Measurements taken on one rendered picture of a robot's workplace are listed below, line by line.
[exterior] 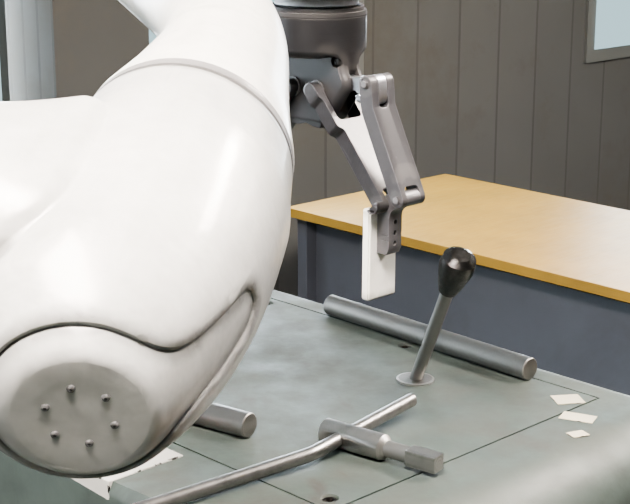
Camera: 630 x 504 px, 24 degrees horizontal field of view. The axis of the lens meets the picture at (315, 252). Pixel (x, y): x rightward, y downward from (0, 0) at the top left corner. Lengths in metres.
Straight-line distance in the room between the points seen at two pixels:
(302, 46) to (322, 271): 3.32
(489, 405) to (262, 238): 0.77
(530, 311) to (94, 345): 3.37
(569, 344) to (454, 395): 2.45
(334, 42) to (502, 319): 2.88
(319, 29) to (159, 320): 0.57
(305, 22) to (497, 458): 0.40
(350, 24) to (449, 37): 4.18
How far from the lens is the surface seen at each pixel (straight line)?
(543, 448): 1.24
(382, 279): 1.09
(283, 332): 1.52
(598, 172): 6.06
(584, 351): 3.76
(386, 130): 1.05
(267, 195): 0.59
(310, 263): 4.37
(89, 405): 0.52
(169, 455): 1.21
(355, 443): 1.20
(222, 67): 0.64
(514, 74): 5.55
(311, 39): 1.06
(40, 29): 3.85
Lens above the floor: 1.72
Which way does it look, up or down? 15 degrees down
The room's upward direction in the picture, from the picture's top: straight up
